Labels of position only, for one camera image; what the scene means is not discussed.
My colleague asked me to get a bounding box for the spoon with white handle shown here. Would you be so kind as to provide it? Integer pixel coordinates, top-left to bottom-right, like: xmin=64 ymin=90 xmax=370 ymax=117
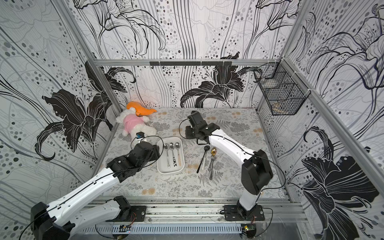
xmin=164 ymin=144 xmax=171 ymax=169

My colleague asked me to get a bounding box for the spoon with beige handle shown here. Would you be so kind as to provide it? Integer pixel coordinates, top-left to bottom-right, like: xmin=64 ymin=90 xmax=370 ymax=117
xmin=175 ymin=142 xmax=182 ymax=167

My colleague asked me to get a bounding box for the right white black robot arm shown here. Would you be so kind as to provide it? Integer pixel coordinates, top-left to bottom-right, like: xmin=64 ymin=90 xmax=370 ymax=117
xmin=185 ymin=111 xmax=274 ymax=211

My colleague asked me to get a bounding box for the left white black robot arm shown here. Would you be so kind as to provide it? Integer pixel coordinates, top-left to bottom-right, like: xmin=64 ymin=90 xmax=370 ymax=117
xmin=30 ymin=142 xmax=164 ymax=240

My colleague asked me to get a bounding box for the black spoon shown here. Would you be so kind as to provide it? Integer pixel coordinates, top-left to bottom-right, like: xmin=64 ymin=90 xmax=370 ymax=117
xmin=197 ymin=145 xmax=211 ymax=174

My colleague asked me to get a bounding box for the white rectangular storage tray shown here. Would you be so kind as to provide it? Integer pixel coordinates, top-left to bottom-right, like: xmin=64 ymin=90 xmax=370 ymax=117
xmin=157 ymin=137 xmax=186 ymax=175

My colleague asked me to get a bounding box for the plain silver spoon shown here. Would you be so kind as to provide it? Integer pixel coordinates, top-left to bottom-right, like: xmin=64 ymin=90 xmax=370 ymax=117
xmin=209 ymin=157 xmax=215 ymax=180

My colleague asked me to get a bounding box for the white teddy bear pink shirt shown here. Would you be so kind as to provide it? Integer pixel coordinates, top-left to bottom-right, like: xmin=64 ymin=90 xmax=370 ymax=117
xmin=116 ymin=108 xmax=157 ymax=140

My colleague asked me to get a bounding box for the orange plush toy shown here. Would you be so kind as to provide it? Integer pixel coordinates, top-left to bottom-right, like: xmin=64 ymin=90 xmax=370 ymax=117
xmin=127 ymin=102 xmax=157 ymax=117

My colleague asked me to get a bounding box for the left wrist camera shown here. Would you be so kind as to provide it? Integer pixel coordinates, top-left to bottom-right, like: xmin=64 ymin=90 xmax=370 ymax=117
xmin=136 ymin=132 xmax=146 ymax=140

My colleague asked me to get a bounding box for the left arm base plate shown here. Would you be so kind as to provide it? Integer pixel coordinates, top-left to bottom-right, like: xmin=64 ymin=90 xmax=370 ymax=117
xmin=112 ymin=206 xmax=147 ymax=223

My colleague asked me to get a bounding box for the black bar on rail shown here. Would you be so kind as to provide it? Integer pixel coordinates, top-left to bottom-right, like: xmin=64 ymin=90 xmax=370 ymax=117
xmin=150 ymin=61 xmax=233 ymax=67

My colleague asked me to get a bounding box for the white slotted cable duct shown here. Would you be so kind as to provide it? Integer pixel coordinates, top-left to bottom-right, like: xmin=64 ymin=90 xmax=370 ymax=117
xmin=81 ymin=223 xmax=242 ymax=236

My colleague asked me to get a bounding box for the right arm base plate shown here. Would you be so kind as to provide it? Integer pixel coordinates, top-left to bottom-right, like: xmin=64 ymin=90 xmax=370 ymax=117
xmin=220 ymin=205 xmax=265 ymax=222

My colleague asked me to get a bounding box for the black wire basket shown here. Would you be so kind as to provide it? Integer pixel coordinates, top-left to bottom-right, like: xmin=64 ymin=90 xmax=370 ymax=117
xmin=253 ymin=62 xmax=306 ymax=116

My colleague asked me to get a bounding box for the aluminium front rail frame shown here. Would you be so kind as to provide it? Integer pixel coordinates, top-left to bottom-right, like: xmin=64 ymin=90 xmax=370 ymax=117
xmin=128 ymin=198 xmax=309 ymax=224

